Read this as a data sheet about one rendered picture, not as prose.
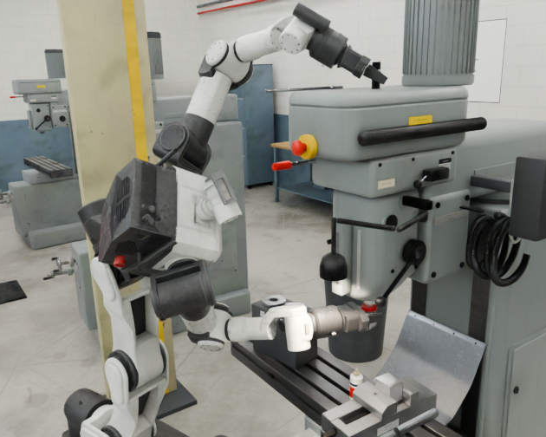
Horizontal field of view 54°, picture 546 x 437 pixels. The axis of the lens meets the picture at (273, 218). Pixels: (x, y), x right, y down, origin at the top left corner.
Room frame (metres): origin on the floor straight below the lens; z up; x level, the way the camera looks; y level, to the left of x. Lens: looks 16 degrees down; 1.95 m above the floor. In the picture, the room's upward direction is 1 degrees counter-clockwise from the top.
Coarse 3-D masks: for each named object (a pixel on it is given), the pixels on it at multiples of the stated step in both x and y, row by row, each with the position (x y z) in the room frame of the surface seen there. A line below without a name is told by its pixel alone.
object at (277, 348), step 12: (264, 300) 1.80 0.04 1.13; (276, 300) 1.82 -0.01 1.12; (288, 300) 1.82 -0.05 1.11; (252, 312) 1.80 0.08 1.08; (264, 312) 1.75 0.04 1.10; (276, 324) 1.71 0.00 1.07; (276, 336) 1.71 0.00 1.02; (312, 336) 1.71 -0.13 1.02; (264, 348) 1.76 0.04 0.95; (276, 348) 1.71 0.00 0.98; (312, 348) 1.71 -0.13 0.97; (288, 360) 1.67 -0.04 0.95; (300, 360) 1.66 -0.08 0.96
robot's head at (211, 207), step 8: (208, 192) 1.33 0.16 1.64; (216, 192) 1.32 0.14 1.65; (224, 192) 1.33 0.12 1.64; (200, 200) 1.36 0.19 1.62; (208, 200) 1.36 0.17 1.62; (216, 200) 1.32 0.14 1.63; (200, 208) 1.35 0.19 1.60; (208, 208) 1.34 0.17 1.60; (216, 208) 1.31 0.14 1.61; (224, 208) 1.30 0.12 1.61; (232, 208) 1.30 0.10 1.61; (208, 216) 1.35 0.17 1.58; (216, 216) 1.31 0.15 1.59; (224, 216) 1.29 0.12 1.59; (232, 216) 1.29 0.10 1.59
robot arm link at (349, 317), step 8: (344, 304) 1.45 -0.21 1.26; (352, 304) 1.44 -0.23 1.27; (328, 312) 1.37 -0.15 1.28; (336, 312) 1.38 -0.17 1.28; (344, 312) 1.39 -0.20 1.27; (352, 312) 1.40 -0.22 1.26; (360, 312) 1.39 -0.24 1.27; (328, 320) 1.35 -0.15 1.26; (336, 320) 1.36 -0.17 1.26; (344, 320) 1.38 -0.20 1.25; (352, 320) 1.37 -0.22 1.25; (360, 320) 1.37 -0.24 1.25; (368, 320) 1.37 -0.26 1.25; (328, 328) 1.35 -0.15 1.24; (336, 328) 1.35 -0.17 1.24; (344, 328) 1.38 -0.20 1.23; (352, 328) 1.37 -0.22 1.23; (360, 328) 1.37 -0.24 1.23; (368, 328) 1.37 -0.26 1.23; (328, 336) 1.36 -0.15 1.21
